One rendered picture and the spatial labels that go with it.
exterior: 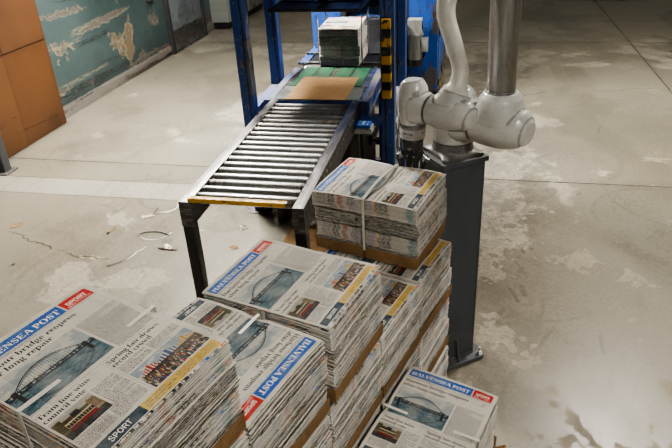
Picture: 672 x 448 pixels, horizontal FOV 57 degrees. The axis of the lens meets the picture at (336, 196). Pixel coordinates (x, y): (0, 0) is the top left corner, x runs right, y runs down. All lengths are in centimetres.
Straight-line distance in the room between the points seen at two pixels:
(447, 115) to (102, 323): 123
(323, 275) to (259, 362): 34
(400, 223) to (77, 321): 108
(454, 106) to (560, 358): 148
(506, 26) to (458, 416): 122
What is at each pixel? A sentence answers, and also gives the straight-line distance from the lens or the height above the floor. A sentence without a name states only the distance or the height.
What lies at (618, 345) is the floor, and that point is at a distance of 321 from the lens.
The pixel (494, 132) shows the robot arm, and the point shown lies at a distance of 225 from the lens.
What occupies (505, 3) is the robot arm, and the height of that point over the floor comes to 160.
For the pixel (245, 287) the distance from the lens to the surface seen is 161.
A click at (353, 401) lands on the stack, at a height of 76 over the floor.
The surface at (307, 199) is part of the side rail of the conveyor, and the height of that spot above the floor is 80.
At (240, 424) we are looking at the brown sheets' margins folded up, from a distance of 124.
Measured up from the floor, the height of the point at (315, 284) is 107.
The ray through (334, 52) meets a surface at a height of 89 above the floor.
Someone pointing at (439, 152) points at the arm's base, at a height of 102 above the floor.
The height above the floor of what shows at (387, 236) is 94.
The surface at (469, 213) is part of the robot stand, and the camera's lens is 254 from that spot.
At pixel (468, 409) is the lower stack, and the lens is 193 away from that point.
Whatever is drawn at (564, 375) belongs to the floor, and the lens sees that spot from 299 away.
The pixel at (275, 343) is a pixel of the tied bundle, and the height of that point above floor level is 106.
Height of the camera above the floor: 199
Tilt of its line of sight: 27 degrees down
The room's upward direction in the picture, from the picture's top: 3 degrees counter-clockwise
